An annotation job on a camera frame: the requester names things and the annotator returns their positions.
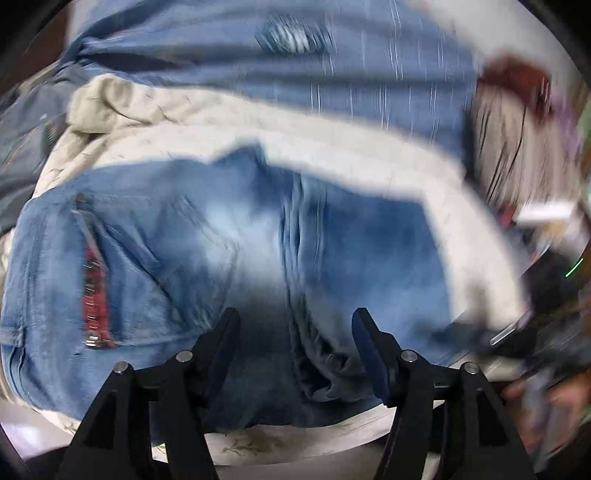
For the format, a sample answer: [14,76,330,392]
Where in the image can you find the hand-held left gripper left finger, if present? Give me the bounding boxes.
[55,307,242,480]

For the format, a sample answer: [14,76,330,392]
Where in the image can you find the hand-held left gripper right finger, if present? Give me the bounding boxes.
[351,307,537,480]

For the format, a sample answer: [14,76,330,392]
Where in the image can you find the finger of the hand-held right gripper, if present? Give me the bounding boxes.
[445,316,539,357]

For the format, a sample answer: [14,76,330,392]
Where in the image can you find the blue denim pants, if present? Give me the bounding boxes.
[0,144,467,445]

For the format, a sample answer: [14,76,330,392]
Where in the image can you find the person's right hand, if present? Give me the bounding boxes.
[501,369,591,455]

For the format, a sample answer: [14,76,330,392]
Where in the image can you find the white tube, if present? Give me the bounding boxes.
[517,201,573,223]

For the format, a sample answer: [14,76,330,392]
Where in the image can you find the striped beige pillow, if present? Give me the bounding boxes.
[468,90,583,217]

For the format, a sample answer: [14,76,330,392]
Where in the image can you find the cream floral blanket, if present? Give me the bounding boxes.
[0,74,532,467]

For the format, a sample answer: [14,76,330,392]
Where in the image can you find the reddish brown cloth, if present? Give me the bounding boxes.
[478,58,555,121]

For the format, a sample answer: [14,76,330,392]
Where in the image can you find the grey patterned quilt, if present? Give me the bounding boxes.
[0,69,81,234]

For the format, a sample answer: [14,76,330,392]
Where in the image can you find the blue plaid quilt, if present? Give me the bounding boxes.
[60,0,481,160]

